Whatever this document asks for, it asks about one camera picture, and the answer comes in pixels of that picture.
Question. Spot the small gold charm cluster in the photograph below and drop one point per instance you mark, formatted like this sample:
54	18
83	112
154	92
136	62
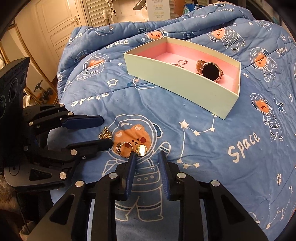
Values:
105	134

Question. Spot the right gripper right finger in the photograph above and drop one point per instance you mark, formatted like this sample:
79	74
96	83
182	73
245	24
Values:
208	211

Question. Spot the cream panelled door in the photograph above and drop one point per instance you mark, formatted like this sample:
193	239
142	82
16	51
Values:
46	27

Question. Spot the white leather strap watch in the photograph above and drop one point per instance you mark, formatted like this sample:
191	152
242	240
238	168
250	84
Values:
209	70

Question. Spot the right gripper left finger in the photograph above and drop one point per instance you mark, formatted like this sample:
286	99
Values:
68	218

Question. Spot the blue space bear quilt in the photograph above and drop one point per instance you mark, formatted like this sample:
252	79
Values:
251	152

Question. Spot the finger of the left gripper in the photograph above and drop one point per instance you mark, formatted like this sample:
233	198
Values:
78	150
76	119

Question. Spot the white tall cardboard box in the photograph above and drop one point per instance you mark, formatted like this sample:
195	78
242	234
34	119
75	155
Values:
158	10

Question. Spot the pink lined jewelry box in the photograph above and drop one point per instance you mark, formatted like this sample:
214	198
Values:
150	62

